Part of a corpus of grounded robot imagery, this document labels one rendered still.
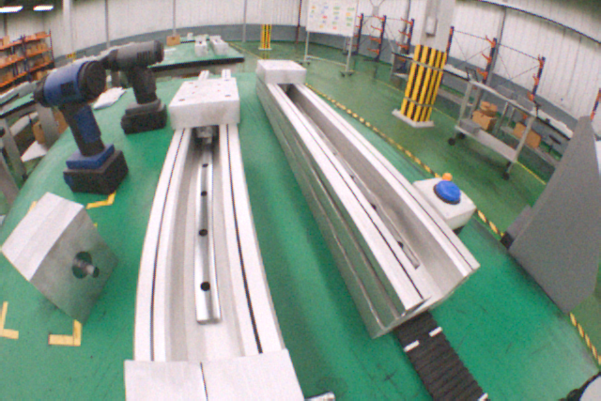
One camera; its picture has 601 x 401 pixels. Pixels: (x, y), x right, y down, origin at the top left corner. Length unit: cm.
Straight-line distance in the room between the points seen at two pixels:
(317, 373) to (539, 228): 37
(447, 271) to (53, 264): 37
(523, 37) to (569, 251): 781
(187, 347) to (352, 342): 15
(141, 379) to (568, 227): 49
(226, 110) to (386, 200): 26
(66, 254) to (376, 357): 32
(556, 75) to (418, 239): 756
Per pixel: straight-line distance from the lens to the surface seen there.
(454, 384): 28
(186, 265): 24
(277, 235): 30
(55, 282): 28
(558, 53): 784
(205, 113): 37
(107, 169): 43
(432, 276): 26
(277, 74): 62
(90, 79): 38
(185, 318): 21
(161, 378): 15
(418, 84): 337
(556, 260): 46
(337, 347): 25
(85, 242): 29
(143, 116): 62
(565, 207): 42
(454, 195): 35
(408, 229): 27
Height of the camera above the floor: 102
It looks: 36 degrees down
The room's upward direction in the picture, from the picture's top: 6 degrees clockwise
